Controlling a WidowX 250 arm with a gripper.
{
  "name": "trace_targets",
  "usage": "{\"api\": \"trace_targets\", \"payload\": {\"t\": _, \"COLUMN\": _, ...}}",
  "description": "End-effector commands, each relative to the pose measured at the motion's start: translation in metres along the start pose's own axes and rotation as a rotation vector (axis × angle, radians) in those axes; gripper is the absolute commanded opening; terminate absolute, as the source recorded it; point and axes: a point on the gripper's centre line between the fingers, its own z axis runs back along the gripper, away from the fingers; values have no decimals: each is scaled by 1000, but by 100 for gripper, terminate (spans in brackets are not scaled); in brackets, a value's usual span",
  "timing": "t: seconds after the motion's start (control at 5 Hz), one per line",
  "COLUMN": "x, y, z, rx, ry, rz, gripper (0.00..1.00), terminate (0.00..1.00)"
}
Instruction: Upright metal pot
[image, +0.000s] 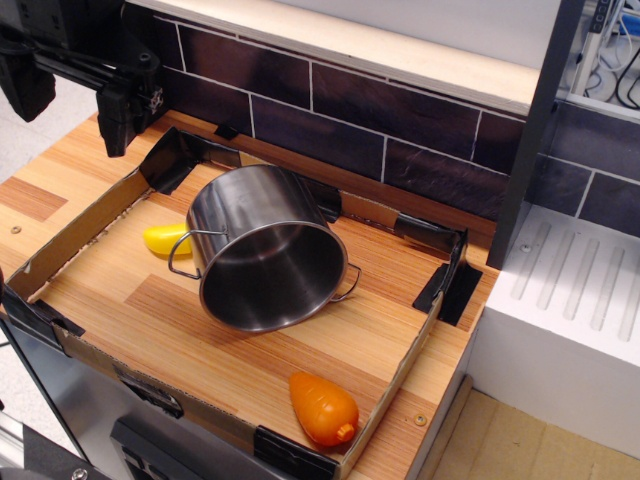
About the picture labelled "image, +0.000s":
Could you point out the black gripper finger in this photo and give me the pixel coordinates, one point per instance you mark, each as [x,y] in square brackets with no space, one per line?
[122,115]
[28,89]

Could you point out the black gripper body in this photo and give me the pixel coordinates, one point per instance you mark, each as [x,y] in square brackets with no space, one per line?
[83,41]

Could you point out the metal pot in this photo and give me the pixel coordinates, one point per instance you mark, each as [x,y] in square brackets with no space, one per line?
[264,256]

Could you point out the cardboard fence with black tape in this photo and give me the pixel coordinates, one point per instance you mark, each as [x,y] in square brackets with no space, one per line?
[136,370]

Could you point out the yellow plastic banana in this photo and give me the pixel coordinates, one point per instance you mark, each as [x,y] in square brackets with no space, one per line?
[160,240]

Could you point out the orange plastic carrot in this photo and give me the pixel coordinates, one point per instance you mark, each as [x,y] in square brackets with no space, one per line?
[327,413]

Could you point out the white dish drainer sink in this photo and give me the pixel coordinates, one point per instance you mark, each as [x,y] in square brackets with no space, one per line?
[575,279]

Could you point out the grey shelf post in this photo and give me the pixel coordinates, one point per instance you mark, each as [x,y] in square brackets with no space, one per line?
[540,113]

